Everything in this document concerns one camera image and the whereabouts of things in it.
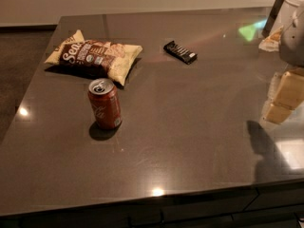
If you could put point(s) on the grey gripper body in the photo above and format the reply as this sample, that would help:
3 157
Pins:
293 45

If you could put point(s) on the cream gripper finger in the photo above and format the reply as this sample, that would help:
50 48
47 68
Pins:
290 92
274 113

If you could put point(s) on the brown and cream chip bag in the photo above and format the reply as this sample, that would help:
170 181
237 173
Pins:
99 58

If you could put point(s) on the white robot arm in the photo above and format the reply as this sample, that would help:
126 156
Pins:
283 13

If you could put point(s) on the crumpled snack wrapper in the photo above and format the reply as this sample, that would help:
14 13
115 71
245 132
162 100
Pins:
271 43

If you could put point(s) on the black candy bar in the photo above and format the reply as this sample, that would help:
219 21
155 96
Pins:
181 53

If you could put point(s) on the red soda can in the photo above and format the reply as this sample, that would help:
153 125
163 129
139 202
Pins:
104 100

